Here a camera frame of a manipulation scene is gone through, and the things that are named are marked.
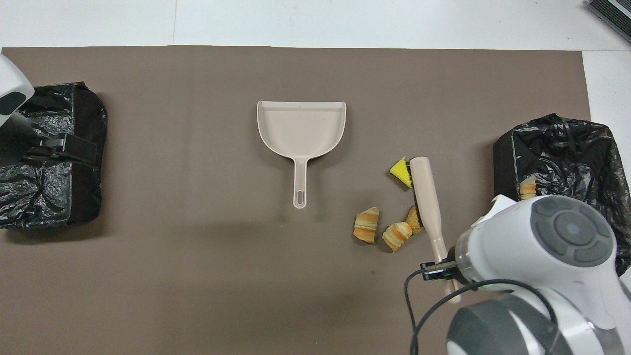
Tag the striped croissant piece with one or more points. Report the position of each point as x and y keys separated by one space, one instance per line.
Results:
x=366 y=226

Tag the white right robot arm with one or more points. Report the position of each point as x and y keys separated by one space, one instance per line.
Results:
x=517 y=256

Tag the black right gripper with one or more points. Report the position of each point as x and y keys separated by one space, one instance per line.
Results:
x=431 y=273

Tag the dark grey ribbed box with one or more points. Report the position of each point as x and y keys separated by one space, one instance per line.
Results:
x=613 y=15

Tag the beige hand brush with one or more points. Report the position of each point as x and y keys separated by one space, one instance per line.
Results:
x=426 y=197

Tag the notched yellow sponge piece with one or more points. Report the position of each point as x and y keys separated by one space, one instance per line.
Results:
x=400 y=170

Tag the small golden croissant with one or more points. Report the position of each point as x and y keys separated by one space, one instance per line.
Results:
x=397 y=235

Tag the brown table mat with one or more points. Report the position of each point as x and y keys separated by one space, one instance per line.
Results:
x=197 y=271

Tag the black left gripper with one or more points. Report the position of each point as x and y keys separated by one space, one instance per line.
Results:
x=79 y=150

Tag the beige plastic dustpan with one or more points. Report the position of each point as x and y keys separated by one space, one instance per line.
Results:
x=300 y=128

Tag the open bin with black bag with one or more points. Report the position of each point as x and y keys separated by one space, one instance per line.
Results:
x=567 y=158

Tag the bin wrapped in black bag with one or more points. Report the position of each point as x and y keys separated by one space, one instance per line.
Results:
x=49 y=197

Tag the round brown bread roll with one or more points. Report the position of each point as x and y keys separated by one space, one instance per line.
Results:
x=413 y=222

